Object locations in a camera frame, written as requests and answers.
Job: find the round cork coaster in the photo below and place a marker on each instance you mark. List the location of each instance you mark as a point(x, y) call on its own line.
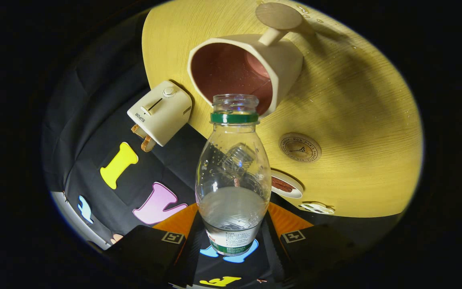
point(300, 147)

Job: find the white round plate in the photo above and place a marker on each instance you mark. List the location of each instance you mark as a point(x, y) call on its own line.
point(293, 192)

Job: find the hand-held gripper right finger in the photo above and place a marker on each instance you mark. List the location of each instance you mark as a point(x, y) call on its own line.
point(273, 257)

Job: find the white divided condiment tray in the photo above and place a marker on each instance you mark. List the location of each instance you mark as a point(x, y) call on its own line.
point(317, 208)

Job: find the clear plastic juice bottle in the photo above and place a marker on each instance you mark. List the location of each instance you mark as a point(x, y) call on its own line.
point(231, 208)

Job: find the wooden table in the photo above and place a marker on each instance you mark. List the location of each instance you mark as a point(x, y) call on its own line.
point(355, 120)

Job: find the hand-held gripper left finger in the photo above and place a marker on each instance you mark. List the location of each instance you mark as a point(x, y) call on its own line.
point(189, 261)

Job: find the brown meat patty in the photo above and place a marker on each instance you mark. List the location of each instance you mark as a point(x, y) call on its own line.
point(282, 184)

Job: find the toasted bread slice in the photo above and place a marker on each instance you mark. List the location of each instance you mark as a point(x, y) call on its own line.
point(136, 130)
point(148, 143)

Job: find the white toaster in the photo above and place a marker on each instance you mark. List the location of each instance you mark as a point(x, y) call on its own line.
point(161, 112)

